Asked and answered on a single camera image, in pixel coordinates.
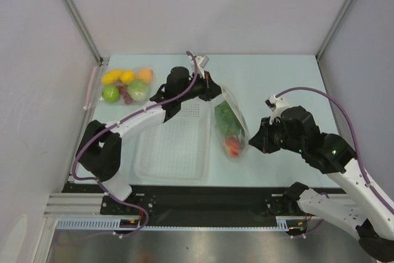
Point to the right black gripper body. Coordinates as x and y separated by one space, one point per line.
265 137

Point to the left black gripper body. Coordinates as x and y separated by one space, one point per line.
197 89

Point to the clear zip top bag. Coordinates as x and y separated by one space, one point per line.
244 135

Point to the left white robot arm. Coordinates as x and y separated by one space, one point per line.
99 151

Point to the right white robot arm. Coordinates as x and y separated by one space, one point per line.
370 223

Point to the fake red orange pepper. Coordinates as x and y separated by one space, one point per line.
232 147

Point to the fake green lettuce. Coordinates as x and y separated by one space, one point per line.
226 121

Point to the orange fake peach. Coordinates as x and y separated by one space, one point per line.
145 74

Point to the pale green fake cabbage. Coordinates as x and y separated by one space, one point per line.
138 90

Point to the yellow fake lemon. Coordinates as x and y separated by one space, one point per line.
127 77

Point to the fake red grapes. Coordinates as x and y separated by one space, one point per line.
123 93

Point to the zip bag of fake fruit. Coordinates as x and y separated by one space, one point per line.
94 88

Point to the green fake apple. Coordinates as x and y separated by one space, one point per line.
110 93

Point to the yellow fake mango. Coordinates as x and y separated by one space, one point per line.
111 77

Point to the white perforated plastic basket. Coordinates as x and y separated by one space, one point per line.
178 150

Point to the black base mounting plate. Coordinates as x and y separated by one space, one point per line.
205 203

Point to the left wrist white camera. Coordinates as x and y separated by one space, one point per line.
201 62

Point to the wrist white camera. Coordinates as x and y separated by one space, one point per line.
201 62
277 105

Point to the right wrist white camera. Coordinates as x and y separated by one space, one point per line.
277 105

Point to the white slotted cable duct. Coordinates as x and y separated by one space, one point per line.
123 224

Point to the right aluminium frame post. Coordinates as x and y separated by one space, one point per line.
334 28

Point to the aluminium frame post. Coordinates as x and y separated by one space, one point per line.
83 29
334 28

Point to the left aluminium frame post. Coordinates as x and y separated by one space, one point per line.
83 29

